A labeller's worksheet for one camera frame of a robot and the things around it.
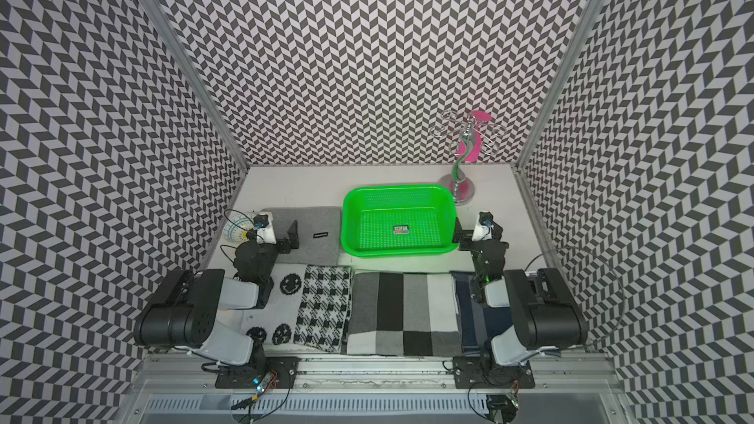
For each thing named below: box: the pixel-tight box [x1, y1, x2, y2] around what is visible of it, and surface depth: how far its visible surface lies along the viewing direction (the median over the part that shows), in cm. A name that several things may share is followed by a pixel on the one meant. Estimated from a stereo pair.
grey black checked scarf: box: [345, 271, 463, 357], surface depth 82 cm
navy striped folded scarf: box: [449, 270, 513, 353], surface depth 82 cm
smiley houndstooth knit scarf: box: [243, 263, 353, 354], surface depth 80 cm
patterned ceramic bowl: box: [222, 212, 257, 244], surface depth 82 cm
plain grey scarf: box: [261, 207, 342, 265], surface depth 95 cm
